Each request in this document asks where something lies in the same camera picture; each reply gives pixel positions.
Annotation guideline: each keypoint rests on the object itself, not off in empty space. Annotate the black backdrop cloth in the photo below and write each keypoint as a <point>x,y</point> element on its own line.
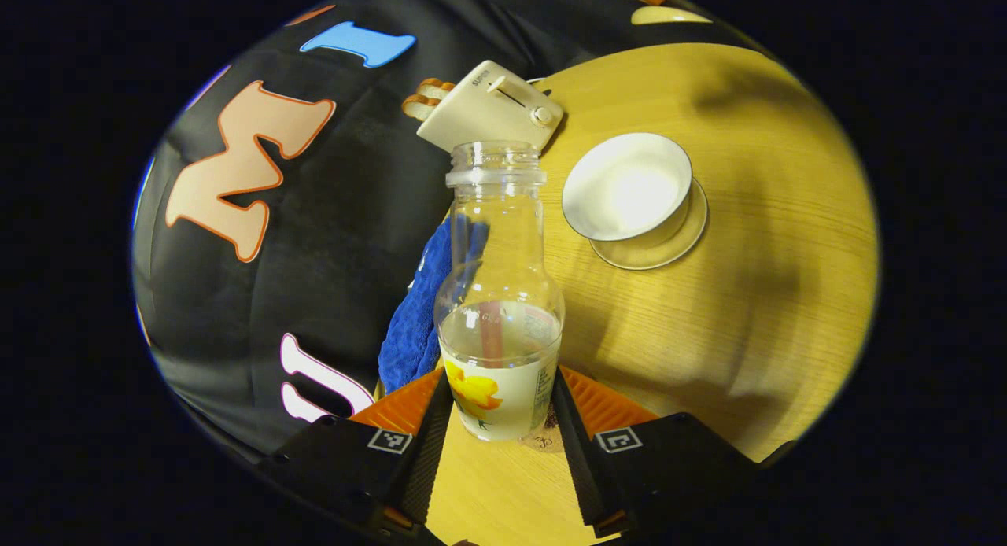
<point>346,231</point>

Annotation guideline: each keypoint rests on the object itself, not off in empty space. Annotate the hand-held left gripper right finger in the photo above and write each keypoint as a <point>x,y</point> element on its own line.
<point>578,451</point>

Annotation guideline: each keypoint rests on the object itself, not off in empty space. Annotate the white teacup saucer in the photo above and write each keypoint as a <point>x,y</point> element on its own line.
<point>661,251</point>

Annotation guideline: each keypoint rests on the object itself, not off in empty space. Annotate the blue folded towel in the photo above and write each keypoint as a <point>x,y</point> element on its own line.
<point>409,333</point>

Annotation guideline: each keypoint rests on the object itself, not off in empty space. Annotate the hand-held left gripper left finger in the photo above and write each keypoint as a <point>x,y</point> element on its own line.
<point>431,444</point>

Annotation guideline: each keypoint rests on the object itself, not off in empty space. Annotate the clear glass water bottle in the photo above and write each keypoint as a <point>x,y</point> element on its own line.
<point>499,357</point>

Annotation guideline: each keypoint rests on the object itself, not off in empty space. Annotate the toasted bread slice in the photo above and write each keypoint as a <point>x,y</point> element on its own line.
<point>437,85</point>
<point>417,108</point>

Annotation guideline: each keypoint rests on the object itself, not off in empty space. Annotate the white toaster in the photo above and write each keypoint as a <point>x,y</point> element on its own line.
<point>488,109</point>

